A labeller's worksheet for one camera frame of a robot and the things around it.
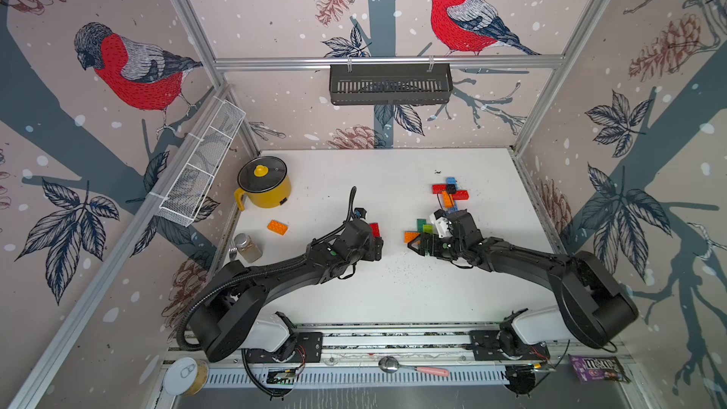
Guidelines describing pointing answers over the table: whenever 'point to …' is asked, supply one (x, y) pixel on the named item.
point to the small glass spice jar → (246, 246)
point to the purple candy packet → (598, 369)
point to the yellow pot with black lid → (265, 183)
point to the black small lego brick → (451, 188)
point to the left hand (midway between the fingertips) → (378, 237)
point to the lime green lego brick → (428, 228)
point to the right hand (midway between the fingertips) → (418, 243)
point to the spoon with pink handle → (390, 364)
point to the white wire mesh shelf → (185, 197)
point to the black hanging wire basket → (390, 84)
